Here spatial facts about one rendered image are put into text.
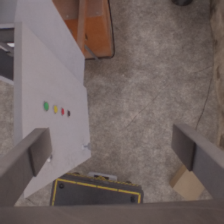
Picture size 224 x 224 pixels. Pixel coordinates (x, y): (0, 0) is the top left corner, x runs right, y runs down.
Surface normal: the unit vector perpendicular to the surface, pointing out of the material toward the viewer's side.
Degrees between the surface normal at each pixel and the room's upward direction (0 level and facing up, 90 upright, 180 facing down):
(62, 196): 0
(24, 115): 90
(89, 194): 0
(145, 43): 0
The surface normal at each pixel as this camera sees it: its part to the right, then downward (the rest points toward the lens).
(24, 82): 0.99, -0.10
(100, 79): -0.11, -0.13
